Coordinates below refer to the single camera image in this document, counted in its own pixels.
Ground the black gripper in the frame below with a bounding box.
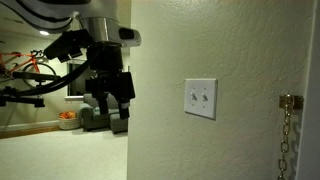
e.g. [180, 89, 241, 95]
[84, 41, 137, 120]

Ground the grey sofa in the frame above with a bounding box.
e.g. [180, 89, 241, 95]
[78, 93, 129, 135]

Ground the dark window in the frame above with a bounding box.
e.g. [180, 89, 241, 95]
[66, 59, 98, 98]

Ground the white basket with orange items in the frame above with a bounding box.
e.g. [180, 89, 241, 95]
[58, 110, 82, 131]

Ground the black stand bar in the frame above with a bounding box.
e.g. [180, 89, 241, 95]
[0, 71, 62, 108]

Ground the orange bicycle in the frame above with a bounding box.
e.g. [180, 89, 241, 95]
[0, 40, 58, 84]

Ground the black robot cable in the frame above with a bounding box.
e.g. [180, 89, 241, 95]
[13, 49, 101, 98]

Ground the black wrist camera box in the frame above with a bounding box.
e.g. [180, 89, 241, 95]
[43, 28, 94, 64]

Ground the white double switch plate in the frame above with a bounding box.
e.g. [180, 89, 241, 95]
[183, 78, 219, 121]

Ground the brass door chain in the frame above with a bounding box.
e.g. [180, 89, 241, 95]
[277, 94, 296, 180]

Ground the brass chain mounting plate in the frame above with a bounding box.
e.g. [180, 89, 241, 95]
[278, 94, 305, 110]

